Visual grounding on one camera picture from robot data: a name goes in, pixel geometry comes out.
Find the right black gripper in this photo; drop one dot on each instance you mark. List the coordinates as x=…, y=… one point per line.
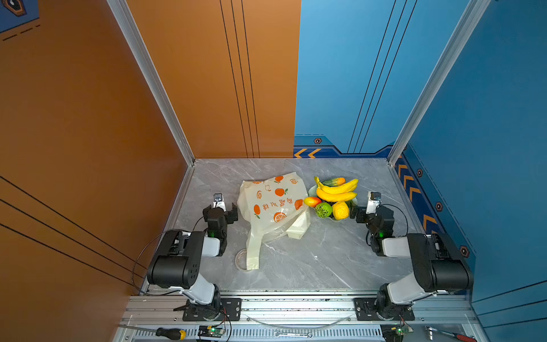
x=360, y=215

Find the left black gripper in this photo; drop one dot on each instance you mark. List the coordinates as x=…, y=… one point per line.
x=231, y=214

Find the yellow lemon fruit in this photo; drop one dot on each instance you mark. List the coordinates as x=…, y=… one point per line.
x=341, y=211

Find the cream plastic bag orange print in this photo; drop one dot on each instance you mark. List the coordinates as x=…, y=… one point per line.
x=274, y=208

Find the green bumpy fruit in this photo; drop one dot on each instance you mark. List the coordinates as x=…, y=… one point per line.
x=324, y=210

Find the red yellow mango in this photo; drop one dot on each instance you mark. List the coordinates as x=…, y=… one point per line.
x=312, y=201

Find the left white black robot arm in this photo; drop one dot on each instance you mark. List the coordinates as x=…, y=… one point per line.
x=176, y=264

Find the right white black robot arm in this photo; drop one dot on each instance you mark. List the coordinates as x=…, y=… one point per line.
x=438, y=265

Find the clear tape roll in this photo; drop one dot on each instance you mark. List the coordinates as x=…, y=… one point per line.
x=241, y=260

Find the yellow banana bunch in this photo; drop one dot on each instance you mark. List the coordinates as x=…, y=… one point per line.
x=342, y=193

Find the green orange papaya fruit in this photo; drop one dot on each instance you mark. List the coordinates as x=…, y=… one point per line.
x=334, y=182

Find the pale green fruit plate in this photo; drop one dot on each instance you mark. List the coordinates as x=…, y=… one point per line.
x=352, y=204

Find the right green circuit board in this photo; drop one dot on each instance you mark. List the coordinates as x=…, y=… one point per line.
x=396, y=333

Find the green circuit board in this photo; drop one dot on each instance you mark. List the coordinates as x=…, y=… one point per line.
x=211, y=332
x=396, y=333

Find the left green circuit board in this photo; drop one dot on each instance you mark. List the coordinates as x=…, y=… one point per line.
x=211, y=332

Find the yellow black screwdriver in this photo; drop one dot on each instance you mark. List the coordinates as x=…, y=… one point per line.
x=171, y=334

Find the silver wrench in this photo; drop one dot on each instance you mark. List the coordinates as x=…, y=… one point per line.
x=289, y=334

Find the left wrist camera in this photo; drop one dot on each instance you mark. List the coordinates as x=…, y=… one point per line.
x=218, y=201

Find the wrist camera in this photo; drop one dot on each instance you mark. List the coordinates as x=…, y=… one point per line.
x=374, y=201
x=218, y=201

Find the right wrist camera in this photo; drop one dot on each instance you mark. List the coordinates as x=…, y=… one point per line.
x=374, y=201

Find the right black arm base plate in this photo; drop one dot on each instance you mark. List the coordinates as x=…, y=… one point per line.
x=369, y=309

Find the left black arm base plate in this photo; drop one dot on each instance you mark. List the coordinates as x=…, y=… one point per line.
x=230, y=308

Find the aluminium front rail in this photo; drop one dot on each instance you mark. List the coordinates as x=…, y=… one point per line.
x=329, y=316

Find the red handled tool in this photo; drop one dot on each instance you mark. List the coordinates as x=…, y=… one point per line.
x=431, y=331

